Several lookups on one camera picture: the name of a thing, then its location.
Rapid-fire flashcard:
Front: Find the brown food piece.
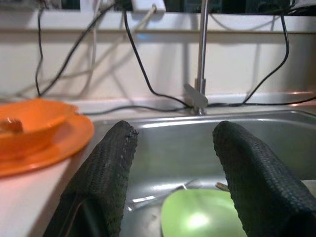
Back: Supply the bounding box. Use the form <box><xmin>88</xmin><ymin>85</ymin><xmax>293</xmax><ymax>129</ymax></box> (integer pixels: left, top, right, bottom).
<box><xmin>0</xmin><ymin>118</ymin><xmax>23</xmax><ymax>135</ymax></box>

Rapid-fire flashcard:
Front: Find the green plastic plate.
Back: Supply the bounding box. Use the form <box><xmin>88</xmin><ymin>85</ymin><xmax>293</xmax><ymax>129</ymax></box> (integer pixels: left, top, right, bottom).
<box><xmin>160</xmin><ymin>189</ymin><xmax>247</xmax><ymax>237</ymax></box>

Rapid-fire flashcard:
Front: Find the stainless steel faucet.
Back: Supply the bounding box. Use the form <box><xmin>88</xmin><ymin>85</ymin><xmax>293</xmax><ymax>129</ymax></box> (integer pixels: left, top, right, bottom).
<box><xmin>183</xmin><ymin>0</ymin><xmax>210</xmax><ymax>116</ymax></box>

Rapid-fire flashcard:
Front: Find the black cable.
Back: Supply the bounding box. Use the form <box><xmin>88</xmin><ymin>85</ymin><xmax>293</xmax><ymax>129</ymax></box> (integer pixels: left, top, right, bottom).
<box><xmin>39</xmin><ymin>1</ymin><xmax>119</xmax><ymax>97</ymax></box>
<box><xmin>82</xmin><ymin>105</ymin><xmax>190</xmax><ymax>116</ymax></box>
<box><xmin>206</xmin><ymin>95</ymin><xmax>316</xmax><ymax>107</ymax></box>
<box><xmin>35</xmin><ymin>6</ymin><xmax>44</xmax><ymax>97</ymax></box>
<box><xmin>243</xmin><ymin>11</ymin><xmax>290</xmax><ymax>104</ymax></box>
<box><xmin>123</xmin><ymin>9</ymin><xmax>191</xmax><ymax>109</ymax></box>

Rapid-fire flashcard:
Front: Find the white wall ledge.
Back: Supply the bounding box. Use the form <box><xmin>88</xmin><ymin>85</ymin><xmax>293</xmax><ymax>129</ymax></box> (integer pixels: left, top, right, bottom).
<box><xmin>0</xmin><ymin>9</ymin><xmax>316</xmax><ymax>34</ymax></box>

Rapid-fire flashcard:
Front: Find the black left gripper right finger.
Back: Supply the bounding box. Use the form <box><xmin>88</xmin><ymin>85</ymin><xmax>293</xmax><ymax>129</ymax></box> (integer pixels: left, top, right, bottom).
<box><xmin>212</xmin><ymin>120</ymin><xmax>316</xmax><ymax>237</ymax></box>

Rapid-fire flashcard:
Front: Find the orange plastic plate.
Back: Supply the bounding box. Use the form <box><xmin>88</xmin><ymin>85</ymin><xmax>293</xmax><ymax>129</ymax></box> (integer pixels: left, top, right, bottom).
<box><xmin>0</xmin><ymin>112</ymin><xmax>95</xmax><ymax>178</ymax></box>

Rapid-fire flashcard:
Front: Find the stainless steel sink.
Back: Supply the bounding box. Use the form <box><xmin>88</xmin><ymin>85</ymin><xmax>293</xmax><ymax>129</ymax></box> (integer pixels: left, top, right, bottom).
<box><xmin>91</xmin><ymin>110</ymin><xmax>316</xmax><ymax>237</ymax></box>

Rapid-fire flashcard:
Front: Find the orange plastic bowl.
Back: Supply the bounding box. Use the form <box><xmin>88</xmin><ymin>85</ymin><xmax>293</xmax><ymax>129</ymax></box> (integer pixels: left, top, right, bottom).
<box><xmin>0</xmin><ymin>98</ymin><xmax>79</xmax><ymax>158</ymax></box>

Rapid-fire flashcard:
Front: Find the white power adapter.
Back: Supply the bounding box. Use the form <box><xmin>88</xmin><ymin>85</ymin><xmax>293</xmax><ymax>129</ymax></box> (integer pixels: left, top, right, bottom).
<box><xmin>130</xmin><ymin>0</ymin><xmax>166</xmax><ymax>13</ymax></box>

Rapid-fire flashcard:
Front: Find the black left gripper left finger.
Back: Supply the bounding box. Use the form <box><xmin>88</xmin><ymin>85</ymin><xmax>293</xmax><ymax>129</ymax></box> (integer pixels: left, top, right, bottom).
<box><xmin>43</xmin><ymin>120</ymin><xmax>139</xmax><ymax>237</ymax></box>

